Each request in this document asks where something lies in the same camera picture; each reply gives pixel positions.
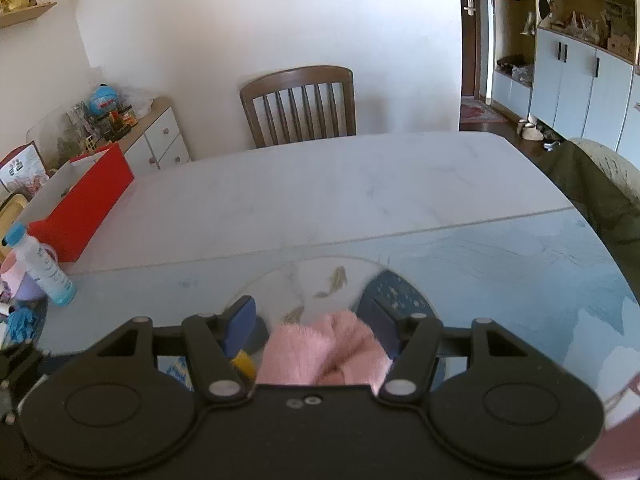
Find white wall cabinet unit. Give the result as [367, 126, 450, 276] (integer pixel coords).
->
[491, 0, 640, 163]

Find pink fluffy cloth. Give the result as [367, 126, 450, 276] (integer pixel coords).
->
[256, 309, 394, 395]

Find red doormat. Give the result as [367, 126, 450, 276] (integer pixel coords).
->
[460, 99, 508, 125]

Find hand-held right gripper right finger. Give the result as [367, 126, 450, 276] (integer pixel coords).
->
[369, 295, 532, 405]

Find wooden wall shelf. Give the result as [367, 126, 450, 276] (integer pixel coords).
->
[0, 2, 58, 29]

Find blue globe toy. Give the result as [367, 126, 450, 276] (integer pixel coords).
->
[89, 84, 119, 117]

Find yellow bottle with blue label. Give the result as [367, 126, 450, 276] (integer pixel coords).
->
[157, 347, 254, 392]

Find white sideboard with drawers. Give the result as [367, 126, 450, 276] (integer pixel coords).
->
[119, 97, 194, 172]

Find white plastic bag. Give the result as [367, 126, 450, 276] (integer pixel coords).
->
[118, 85, 157, 117]

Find blue glove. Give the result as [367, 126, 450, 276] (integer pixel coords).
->
[6, 305, 45, 342]

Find purple cup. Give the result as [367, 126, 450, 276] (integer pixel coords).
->
[0, 244, 60, 302]

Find cream armchair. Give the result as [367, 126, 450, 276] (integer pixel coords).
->
[569, 137, 640, 207]

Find printed snack packet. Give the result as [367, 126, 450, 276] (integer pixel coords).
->
[0, 141, 50, 196]

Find upholstered chair with olive cushion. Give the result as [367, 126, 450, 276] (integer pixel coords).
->
[544, 141, 640, 306]

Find brown door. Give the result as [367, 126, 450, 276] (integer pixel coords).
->
[457, 0, 495, 102]

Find brown wooden chair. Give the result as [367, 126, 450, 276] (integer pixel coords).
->
[239, 65, 358, 150]

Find white bottle with blue cap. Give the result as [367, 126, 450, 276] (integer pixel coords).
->
[2, 223, 78, 307]

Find red cardboard box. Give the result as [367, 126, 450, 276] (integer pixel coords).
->
[27, 142, 136, 264]

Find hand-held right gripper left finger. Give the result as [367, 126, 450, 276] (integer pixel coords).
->
[95, 295, 257, 404]

